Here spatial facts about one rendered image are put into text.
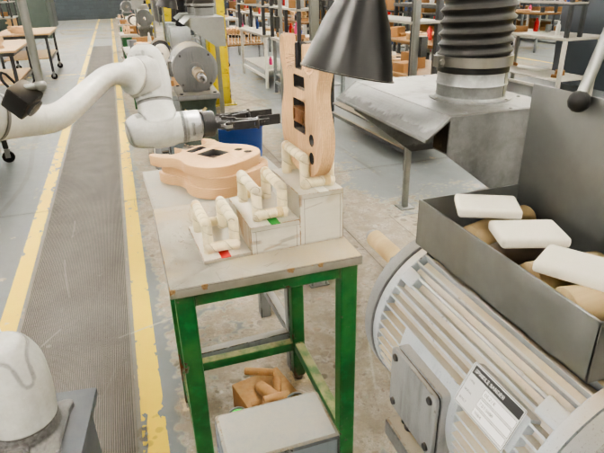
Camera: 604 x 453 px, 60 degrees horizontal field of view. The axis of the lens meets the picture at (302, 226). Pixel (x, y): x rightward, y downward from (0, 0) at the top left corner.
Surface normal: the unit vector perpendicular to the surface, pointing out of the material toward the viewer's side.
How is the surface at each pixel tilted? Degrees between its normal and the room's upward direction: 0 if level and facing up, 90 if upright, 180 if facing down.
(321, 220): 90
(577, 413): 37
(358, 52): 71
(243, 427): 0
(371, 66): 75
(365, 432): 0
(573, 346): 90
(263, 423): 0
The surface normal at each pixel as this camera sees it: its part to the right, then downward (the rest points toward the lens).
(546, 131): -0.95, 0.15
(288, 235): 0.36, 0.38
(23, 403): 0.63, 0.25
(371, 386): -0.02, -0.91
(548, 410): -0.70, -0.51
